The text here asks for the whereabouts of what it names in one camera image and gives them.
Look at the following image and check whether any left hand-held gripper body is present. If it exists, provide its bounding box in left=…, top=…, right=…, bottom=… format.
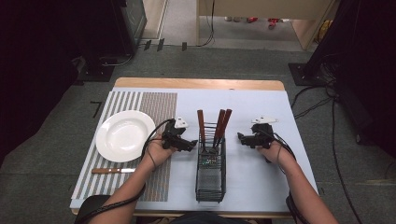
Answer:
left=161, top=117, right=190, bottom=150

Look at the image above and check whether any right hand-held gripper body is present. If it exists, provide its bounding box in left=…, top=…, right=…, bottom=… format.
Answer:
left=247, top=116, right=280, bottom=150

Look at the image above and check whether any person's right hand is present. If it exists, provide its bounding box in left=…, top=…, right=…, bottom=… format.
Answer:
left=256, top=139, right=296, bottom=166

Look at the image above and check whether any person's left hand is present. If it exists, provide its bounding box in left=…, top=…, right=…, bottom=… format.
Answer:
left=145, top=133, right=177, bottom=171

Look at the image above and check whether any white table cover sheet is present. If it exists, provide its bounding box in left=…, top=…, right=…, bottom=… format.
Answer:
left=69, top=87, right=319, bottom=210

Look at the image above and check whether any striped woven placemat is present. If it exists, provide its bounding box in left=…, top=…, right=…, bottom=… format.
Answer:
left=70, top=91, right=178, bottom=203

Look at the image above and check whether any white round plate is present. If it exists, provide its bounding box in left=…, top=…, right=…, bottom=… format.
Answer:
left=94, top=109, right=156, bottom=163

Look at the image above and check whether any black stand base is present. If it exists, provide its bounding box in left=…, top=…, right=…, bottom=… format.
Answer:
left=76, top=55, right=116, bottom=84
left=287, top=62, right=338, bottom=87

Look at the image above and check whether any person's dark clothing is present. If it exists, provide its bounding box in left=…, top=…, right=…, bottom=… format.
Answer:
left=169, top=211, right=251, bottom=224

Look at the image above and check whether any black chair armrest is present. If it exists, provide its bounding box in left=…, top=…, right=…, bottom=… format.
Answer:
left=74, top=194, right=112, bottom=224

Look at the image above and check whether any dark cabinet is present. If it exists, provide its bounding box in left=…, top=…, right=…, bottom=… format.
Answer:
left=111, top=0, right=148, bottom=58

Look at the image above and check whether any black curtain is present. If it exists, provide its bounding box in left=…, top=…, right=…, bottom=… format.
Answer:
left=0, top=0, right=125, bottom=166
left=306, top=0, right=396, bottom=158

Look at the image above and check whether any light wooden desk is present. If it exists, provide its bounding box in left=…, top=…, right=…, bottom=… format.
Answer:
left=195, top=0, right=339, bottom=51

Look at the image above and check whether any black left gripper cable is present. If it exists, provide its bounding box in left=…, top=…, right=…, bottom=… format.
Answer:
left=74, top=118, right=176, bottom=224

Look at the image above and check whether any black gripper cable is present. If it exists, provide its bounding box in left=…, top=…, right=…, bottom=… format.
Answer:
left=74, top=118, right=176, bottom=224
left=264, top=130, right=307, bottom=224

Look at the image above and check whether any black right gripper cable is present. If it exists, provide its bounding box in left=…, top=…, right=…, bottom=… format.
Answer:
left=264, top=130, right=307, bottom=224

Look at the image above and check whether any black wire cutlery basket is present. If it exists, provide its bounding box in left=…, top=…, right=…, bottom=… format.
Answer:
left=194, top=122, right=228, bottom=203

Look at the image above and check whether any wooden handled table knife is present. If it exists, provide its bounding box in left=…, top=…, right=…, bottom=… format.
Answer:
left=91, top=167, right=137, bottom=175

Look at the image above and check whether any black floor cable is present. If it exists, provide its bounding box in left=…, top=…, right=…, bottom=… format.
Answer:
left=290, top=83, right=363, bottom=224

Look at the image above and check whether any thin black hanging cable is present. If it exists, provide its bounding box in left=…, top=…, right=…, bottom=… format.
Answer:
left=199, top=0, right=217, bottom=49

